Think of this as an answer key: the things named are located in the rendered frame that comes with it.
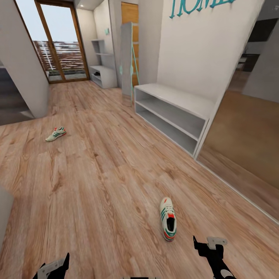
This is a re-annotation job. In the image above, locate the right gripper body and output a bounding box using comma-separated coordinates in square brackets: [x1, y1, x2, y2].
[198, 243, 224, 264]

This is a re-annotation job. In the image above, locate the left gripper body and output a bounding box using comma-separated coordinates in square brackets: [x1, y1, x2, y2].
[33, 265, 65, 279]

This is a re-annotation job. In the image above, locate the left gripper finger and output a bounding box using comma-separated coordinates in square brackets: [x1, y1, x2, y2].
[62, 253, 69, 272]

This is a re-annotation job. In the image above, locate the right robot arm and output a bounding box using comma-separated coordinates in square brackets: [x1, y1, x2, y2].
[193, 236, 236, 279]

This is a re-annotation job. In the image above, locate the gym shoe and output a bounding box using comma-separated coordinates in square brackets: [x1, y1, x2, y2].
[160, 197, 176, 242]
[45, 127, 66, 141]

